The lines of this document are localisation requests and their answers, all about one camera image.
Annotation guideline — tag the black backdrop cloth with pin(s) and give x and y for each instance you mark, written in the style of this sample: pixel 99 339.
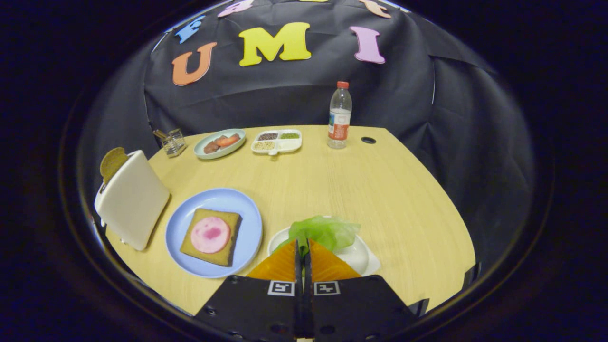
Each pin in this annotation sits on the black backdrop cloth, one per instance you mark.
pixel 285 95

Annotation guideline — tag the blue plate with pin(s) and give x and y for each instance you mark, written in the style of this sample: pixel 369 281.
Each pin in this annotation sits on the blue plate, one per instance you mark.
pixel 247 228

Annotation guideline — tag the orange-red sausage slice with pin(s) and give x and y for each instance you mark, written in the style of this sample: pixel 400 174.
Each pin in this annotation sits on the orange-red sausage slice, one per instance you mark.
pixel 229 140

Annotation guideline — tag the white square plate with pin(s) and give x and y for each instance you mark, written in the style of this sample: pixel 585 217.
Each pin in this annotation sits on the white square plate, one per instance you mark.
pixel 357 257

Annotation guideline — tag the pale green plate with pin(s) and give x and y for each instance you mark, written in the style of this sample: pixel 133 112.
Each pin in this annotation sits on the pale green plate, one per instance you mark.
pixel 202 153

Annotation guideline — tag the clear utensil holder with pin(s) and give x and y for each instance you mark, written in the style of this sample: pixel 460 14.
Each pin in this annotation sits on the clear utensil holder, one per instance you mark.
pixel 173 142

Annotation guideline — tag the green lettuce leaf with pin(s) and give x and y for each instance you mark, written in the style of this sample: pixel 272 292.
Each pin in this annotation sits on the green lettuce leaf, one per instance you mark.
pixel 323 230

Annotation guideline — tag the white toaster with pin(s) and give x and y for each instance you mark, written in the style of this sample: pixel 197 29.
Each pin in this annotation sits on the white toaster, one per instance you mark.
pixel 135 199

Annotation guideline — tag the white divided condiment dish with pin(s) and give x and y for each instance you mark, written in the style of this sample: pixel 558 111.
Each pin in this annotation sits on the white divided condiment dish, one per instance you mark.
pixel 285 145

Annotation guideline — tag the pink ham slice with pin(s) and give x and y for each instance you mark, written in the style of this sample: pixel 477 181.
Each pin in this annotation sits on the pink ham slice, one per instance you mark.
pixel 210 234

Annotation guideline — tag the brown bread slice with ham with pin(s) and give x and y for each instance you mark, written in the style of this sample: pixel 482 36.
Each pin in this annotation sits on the brown bread slice with ham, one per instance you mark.
pixel 199 256

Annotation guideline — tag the clear water bottle red cap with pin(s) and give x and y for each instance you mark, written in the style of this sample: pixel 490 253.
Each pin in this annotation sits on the clear water bottle red cap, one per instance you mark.
pixel 339 118

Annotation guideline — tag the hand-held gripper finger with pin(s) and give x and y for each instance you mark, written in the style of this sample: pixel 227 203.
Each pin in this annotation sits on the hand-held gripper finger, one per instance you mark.
pixel 307 274
pixel 299 275

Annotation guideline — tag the brown meat patty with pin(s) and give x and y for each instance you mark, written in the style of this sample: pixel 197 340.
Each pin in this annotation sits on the brown meat patty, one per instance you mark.
pixel 211 147

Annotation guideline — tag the brown toast slice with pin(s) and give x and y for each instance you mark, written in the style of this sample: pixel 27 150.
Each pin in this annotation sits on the brown toast slice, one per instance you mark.
pixel 113 164

